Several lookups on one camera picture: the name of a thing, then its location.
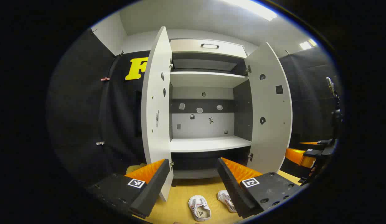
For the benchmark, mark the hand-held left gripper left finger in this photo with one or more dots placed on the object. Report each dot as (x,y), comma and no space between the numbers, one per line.
(154,189)

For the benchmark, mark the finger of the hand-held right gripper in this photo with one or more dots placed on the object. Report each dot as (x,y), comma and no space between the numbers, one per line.
(320,143)
(300,157)

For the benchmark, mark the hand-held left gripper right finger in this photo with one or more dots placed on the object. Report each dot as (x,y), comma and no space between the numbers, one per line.
(233,193)

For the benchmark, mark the white canvas shoe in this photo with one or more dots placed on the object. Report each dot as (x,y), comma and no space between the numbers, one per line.
(224,197)
(199,209)

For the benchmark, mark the white shoe cabinet door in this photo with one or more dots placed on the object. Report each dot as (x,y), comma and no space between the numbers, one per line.
(270,137)
(155,93)

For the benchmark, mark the white shoe cabinet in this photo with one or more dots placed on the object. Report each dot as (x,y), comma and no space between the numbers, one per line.
(205,144)

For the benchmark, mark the white cabinet shelf board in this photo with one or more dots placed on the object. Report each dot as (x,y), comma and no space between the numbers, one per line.
(208,143)
(205,79)

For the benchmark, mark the white cabinet drawer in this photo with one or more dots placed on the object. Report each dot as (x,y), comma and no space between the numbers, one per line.
(186,46)

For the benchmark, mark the black backdrop cloth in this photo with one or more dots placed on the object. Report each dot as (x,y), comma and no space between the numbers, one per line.
(84,124)
(308,99)

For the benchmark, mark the ceiling light panel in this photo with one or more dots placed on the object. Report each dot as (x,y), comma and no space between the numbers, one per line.
(307,44)

